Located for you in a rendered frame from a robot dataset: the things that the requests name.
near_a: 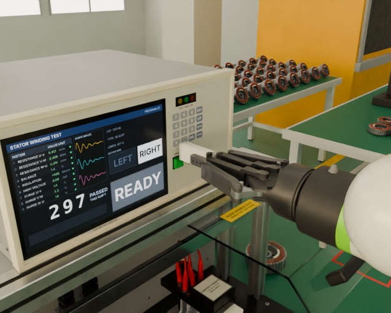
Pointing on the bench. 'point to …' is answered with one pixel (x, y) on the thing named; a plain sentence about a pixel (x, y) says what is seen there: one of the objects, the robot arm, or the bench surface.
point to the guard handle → (345, 272)
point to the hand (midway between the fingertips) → (197, 155)
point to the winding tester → (200, 82)
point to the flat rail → (138, 276)
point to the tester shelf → (92, 254)
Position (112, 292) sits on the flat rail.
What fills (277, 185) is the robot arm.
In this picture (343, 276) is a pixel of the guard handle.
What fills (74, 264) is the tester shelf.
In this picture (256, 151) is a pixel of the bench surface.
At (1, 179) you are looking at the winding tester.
